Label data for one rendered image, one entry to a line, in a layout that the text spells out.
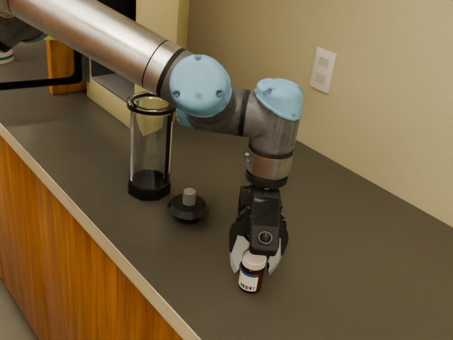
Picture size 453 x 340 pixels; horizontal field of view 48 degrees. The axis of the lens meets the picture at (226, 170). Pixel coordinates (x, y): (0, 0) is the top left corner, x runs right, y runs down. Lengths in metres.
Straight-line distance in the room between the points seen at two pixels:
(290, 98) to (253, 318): 0.39
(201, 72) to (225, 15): 1.11
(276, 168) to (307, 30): 0.75
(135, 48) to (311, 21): 0.87
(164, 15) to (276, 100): 0.68
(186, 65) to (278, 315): 0.49
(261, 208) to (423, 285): 0.41
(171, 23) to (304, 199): 0.58
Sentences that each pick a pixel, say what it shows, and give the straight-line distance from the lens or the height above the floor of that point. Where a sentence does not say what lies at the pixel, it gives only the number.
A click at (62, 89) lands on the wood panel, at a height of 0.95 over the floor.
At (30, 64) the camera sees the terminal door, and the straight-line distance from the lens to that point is 1.63.
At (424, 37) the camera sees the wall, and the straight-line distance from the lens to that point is 1.30.
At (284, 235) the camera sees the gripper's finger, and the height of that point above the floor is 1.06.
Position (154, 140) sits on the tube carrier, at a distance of 1.11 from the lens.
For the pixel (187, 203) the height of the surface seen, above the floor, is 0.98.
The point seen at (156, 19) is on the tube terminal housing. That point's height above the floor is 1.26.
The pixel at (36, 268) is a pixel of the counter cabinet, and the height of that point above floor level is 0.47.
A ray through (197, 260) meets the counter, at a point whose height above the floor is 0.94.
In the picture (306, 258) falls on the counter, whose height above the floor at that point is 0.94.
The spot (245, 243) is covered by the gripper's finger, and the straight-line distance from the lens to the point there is 0.91.
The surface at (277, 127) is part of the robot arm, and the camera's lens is 0.78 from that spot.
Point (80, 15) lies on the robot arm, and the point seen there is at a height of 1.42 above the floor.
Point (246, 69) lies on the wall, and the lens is 1.70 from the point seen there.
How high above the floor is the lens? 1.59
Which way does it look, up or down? 30 degrees down
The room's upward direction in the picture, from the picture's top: 7 degrees clockwise
